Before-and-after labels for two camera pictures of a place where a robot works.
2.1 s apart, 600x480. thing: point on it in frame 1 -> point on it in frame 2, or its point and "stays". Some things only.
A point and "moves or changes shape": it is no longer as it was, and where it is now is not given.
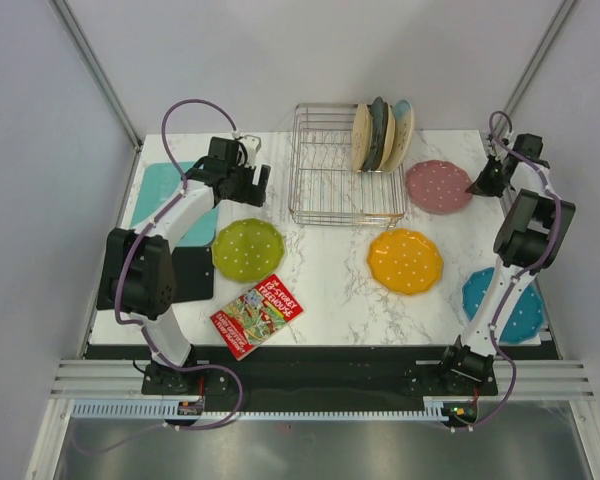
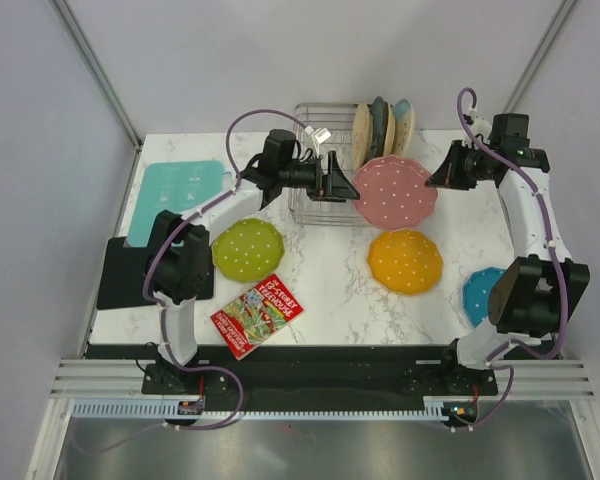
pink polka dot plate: x=438 y=187 moves or changes shape
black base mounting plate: x=321 y=374 stays
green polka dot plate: x=247 y=249 stays
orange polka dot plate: x=404 y=261 stays
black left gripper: x=254 y=195 -> x=333 y=187
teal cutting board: x=162 y=182 stays
